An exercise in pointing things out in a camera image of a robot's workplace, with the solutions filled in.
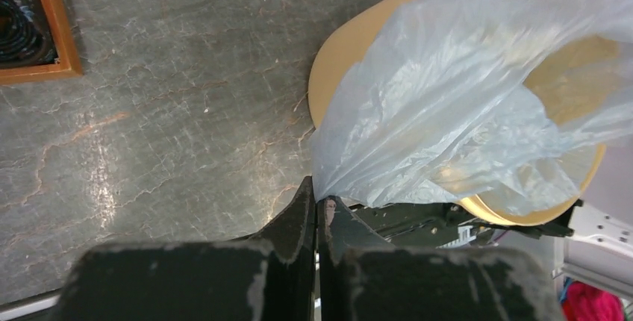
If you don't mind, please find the blue plastic trash bag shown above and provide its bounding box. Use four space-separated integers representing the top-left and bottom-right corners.
311 0 632 216

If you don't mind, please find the yellow trash bin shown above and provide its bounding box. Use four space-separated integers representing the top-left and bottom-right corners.
308 0 618 226

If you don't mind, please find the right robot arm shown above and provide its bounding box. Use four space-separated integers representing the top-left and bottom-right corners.
552 200 632 301

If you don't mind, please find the orange compartment tray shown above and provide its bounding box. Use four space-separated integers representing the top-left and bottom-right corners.
1 0 82 85

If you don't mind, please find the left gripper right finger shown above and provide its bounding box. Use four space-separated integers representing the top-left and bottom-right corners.
317 197 564 320

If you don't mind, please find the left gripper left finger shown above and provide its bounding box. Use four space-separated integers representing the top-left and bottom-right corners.
50 177 316 320

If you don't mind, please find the pink object at edge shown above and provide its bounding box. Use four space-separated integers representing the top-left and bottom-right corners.
561 281 626 321

